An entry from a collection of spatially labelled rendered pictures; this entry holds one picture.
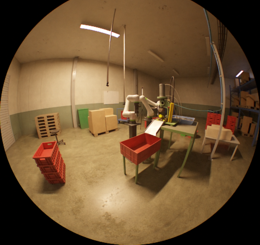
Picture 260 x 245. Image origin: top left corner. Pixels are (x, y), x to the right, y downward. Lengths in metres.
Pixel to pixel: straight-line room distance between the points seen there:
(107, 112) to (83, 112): 1.35
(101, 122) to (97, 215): 3.08
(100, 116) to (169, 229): 3.67
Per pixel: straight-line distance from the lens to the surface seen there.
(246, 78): 6.98
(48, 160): 1.64
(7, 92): 5.65
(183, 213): 1.57
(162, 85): 1.75
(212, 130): 2.59
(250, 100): 6.26
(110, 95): 5.87
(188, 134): 1.36
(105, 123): 3.61
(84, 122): 4.68
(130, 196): 1.54
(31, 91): 5.89
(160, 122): 1.65
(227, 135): 2.73
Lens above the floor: 1.39
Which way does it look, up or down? 10 degrees down
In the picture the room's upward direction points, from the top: 1 degrees counter-clockwise
